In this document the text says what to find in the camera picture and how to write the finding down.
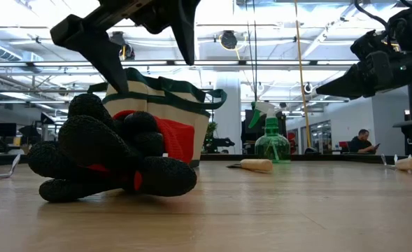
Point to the tall green indoor plant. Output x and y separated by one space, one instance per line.
211 131

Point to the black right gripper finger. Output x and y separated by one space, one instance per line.
349 82

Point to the cream canvas bag green trim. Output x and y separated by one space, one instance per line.
201 136

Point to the suspended linear light rail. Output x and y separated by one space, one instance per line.
261 63

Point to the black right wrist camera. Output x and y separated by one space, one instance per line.
370 43

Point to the red chair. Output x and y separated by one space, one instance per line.
343 145

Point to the person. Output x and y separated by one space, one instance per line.
359 143

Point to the black and red garden glove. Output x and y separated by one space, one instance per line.
93 147

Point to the black computer monitor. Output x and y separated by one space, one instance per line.
3 129

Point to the white building column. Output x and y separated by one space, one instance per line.
230 122

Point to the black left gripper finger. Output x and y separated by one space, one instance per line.
186 31
86 45

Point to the green plastic spray bottle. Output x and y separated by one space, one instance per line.
272 143

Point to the black aluminium table frame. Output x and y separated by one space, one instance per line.
331 157

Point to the small black ceiling reel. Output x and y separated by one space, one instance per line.
308 83

